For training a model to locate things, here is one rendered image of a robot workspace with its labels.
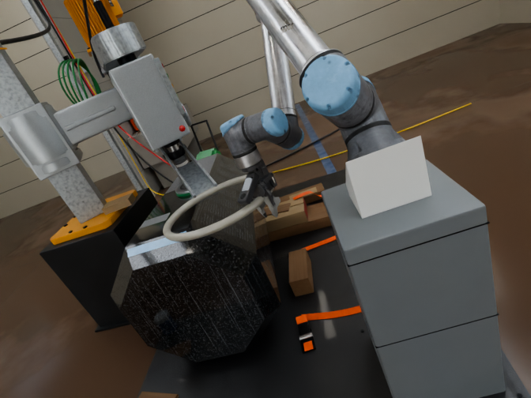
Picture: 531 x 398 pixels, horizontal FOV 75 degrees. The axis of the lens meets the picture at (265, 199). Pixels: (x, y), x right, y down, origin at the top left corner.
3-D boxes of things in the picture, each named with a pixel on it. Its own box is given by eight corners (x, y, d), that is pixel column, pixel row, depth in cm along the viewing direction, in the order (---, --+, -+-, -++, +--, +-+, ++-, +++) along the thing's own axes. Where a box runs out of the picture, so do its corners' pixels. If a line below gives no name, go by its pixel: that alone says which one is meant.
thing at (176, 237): (160, 222, 156) (156, 216, 155) (251, 171, 167) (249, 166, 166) (173, 260, 111) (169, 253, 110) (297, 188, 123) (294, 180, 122)
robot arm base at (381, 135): (404, 161, 115) (393, 135, 117) (415, 138, 97) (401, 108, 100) (349, 180, 117) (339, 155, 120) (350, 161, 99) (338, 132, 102)
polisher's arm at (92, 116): (22, 173, 207) (-7, 135, 196) (34, 163, 237) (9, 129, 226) (137, 120, 223) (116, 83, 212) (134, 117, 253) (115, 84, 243)
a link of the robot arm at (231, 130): (235, 118, 108) (212, 127, 114) (251, 154, 113) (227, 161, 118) (248, 110, 116) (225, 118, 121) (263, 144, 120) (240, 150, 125)
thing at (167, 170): (158, 193, 492) (126, 139, 456) (177, 162, 608) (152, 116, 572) (197, 178, 483) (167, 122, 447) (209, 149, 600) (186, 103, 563)
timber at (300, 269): (314, 292, 207) (308, 277, 202) (295, 297, 209) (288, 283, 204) (310, 260, 233) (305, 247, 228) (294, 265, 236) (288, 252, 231)
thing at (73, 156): (25, 187, 218) (-21, 128, 201) (58, 166, 249) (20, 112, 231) (69, 170, 210) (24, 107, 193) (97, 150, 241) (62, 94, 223)
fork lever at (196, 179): (152, 150, 208) (148, 143, 205) (181, 136, 213) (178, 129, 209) (190, 208, 158) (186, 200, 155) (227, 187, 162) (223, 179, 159)
